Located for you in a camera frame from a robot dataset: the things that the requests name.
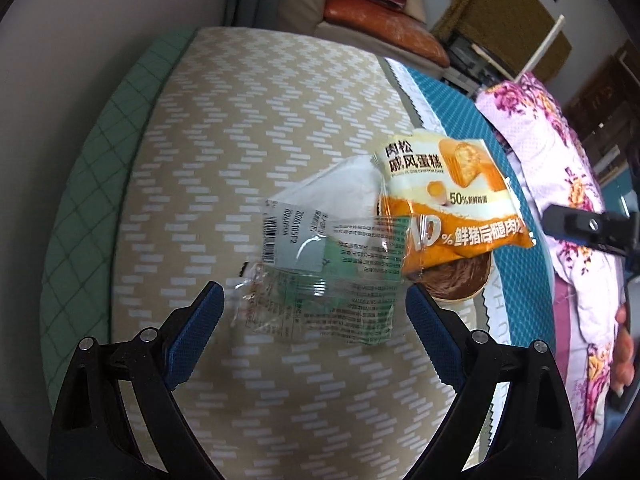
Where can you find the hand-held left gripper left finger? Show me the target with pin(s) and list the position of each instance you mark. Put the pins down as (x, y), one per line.
(195, 335)

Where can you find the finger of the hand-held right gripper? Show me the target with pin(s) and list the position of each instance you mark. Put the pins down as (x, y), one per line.
(570, 225)

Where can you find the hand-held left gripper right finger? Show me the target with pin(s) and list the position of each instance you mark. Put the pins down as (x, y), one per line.
(435, 340)

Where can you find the orange snack packet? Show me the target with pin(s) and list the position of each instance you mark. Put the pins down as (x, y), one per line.
(450, 240)

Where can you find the clear plastic wrapper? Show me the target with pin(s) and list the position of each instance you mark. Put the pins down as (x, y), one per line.
(325, 305)

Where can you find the person's right hand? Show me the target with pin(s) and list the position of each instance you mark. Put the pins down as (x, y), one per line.
(621, 355)

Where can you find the brown paper cake cup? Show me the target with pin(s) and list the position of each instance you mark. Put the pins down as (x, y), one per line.
(460, 275)

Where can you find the floral blanket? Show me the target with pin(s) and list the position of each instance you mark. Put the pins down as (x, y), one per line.
(550, 135)

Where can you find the dark wooden cabinet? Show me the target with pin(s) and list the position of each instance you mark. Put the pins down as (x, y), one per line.
(605, 100)

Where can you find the white stick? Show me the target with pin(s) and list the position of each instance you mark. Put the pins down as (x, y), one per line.
(542, 47)

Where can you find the small cluttered shelf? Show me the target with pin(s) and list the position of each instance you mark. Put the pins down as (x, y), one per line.
(475, 65)

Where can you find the green checked cloth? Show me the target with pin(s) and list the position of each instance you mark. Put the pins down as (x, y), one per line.
(100, 160)

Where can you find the beige zigzag mat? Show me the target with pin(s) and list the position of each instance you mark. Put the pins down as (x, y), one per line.
(250, 125)

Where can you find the yellow knitted cloth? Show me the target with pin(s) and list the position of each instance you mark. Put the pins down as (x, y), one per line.
(500, 15)

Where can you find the orange seat cushion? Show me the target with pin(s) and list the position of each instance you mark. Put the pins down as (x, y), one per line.
(380, 30)

